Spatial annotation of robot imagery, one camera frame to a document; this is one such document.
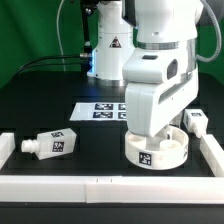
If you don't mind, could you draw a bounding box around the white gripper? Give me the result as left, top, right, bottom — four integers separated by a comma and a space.
125, 71, 198, 140

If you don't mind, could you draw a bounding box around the white right fence bar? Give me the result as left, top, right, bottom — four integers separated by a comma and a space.
200, 134, 224, 178

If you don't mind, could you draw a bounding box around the white fence bar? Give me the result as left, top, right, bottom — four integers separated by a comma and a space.
200, 134, 224, 178
0, 133, 15, 169
0, 175, 224, 204

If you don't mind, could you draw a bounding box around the white marker sheet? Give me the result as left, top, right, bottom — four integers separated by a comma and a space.
70, 102, 126, 121

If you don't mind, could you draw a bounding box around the white front fence bar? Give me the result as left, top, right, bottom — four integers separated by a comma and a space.
0, 175, 224, 204

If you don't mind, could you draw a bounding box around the white left fence bar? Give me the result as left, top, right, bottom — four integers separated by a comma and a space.
0, 133, 15, 169

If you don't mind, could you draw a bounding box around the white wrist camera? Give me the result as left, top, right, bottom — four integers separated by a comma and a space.
122, 48, 185, 84

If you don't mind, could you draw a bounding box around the grey thin cable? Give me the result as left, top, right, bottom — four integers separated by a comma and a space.
55, 0, 68, 72

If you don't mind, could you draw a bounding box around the black cable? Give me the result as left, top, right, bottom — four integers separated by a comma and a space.
14, 53, 91, 79

